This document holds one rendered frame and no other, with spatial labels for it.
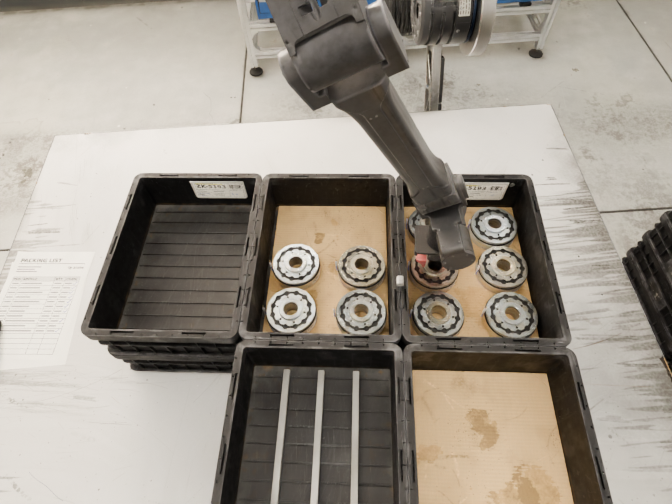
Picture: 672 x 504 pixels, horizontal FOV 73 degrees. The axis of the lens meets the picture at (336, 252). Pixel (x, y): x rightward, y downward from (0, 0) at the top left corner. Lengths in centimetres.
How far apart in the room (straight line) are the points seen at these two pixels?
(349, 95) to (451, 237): 36
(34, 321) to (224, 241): 52
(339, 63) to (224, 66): 261
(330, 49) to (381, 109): 10
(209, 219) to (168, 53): 221
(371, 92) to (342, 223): 63
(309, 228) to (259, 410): 42
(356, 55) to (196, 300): 72
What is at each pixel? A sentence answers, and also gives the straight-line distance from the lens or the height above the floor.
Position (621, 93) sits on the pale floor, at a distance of 307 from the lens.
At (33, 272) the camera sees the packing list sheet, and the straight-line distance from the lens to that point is 143.
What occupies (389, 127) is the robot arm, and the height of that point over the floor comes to 134.
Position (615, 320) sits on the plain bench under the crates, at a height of 70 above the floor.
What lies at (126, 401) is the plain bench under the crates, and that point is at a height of 70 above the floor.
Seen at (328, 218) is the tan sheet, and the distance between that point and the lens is 109.
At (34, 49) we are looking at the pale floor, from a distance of 372.
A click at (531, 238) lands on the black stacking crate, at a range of 105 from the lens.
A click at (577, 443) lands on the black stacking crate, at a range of 91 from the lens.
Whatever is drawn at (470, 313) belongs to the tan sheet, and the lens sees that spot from 99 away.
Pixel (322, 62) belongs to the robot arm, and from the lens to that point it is 45.
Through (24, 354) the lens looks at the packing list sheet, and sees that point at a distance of 132.
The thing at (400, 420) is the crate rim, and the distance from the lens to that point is 80.
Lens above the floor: 171
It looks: 58 degrees down
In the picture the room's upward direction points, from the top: 4 degrees counter-clockwise
